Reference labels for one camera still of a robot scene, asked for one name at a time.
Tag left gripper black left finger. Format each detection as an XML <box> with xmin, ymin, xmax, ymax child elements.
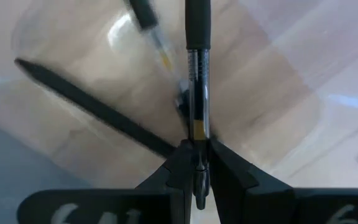
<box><xmin>16</xmin><ymin>139</ymin><xmax>196</xmax><ymax>224</ymax></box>

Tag clear barrel pen black grip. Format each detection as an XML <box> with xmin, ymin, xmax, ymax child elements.
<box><xmin>123</xmin><ymin>0</ymin><xmax>193</xmax><ymax>125</ymax></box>
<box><xmin>184</xmin><ymin>0</ymin><xmax>213</xmax><ymax>211</ymax></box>

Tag matte black pen silver print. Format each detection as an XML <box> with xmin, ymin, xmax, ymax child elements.
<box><xmin>13</xmin><ymin>57</ymin><xmax>177</xmax><ymax>159</ymax></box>

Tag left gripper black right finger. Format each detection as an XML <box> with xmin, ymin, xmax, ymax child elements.
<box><xmin>208</xmin><ymin>138</ymin><xmax>358</xmax><ymax>224</ymax></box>

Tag clear plastic bin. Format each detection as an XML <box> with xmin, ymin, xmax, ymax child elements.
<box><xmin>0</xmin><ymin>0</ymin><xmax>358</xmax><ymax>191</ymax></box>

